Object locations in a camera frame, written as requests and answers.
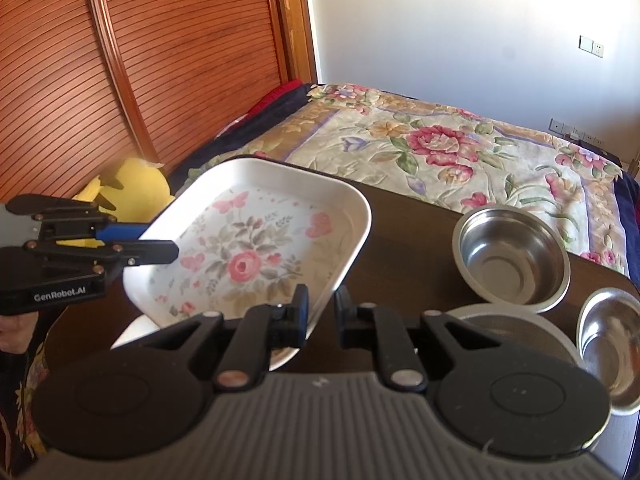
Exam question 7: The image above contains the dark blue blanket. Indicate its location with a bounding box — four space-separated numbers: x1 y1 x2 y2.
167 79 311 195

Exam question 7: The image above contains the yellow plush toy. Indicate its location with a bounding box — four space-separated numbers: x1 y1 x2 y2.
60 157 174 248

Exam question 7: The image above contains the wall socket strip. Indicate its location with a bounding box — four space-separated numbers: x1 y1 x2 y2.
548 118 604 148

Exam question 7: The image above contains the person's left hand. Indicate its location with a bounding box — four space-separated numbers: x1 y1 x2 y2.
0 312 39 354

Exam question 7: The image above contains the floral bedspread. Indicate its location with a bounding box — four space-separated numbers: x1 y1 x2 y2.
249 82 634 276

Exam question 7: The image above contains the steel bowl edge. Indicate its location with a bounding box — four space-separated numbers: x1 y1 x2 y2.
576 287 639 416

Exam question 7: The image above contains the wooden louvered wardrobe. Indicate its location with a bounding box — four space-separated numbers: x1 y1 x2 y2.
1 0 317 198

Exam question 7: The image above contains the white wall switch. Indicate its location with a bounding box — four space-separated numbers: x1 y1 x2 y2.
578 35 603 58

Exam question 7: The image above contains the white floral rectangular tray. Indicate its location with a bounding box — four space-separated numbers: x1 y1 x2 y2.
110 156 374 373

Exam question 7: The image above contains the steel bowl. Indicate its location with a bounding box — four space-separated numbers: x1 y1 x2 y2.
451 205 570 313

